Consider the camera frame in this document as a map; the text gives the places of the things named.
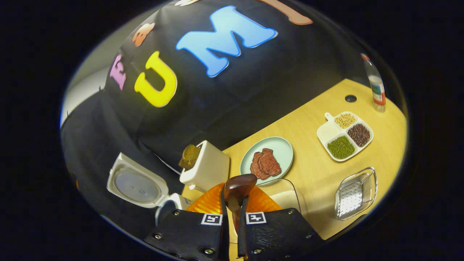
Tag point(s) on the metal chopstick holder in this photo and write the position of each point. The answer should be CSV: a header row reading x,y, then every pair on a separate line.
x,y
351,197

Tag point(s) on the black backdrop cloth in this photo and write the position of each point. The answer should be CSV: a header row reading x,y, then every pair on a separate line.
x,y
217,98

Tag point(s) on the black table grommet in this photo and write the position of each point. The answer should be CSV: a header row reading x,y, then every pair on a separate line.
x,y
350,98

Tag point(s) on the white toaster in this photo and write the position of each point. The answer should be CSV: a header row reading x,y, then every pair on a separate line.
x,y
210,166

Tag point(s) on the green mung beans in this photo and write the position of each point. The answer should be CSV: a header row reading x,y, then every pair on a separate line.
x,y
341,147

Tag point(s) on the brown toast slice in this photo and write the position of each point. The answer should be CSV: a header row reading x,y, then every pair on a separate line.
x,y
190,156

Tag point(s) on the white divided dish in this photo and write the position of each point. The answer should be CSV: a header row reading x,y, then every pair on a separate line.
x,y
328,133

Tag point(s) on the clear plastic water bottle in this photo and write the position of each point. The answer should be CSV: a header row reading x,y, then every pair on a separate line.
x,y
377,87

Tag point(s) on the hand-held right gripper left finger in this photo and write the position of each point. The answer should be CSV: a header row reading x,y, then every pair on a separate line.
x,y
188,235

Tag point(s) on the yellow soybeans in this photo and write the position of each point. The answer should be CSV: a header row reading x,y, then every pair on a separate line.
x,y
345,120

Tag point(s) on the dark red beans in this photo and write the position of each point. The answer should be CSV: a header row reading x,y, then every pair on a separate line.
x,y
359,135

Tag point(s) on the brown meat slice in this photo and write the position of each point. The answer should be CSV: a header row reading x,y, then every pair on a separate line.
x,y
272,163
256,168

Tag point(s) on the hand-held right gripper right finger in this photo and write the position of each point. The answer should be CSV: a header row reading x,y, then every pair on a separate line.
x,y
275,235

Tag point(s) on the pale green plate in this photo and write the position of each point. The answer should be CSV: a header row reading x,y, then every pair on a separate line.
x,y
282,148

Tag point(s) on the white rice cooker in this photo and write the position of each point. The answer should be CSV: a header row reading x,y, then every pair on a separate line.
x,y
134,186

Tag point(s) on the dark wooden spoon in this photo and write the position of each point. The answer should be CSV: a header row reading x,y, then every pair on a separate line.
x,y
239,185

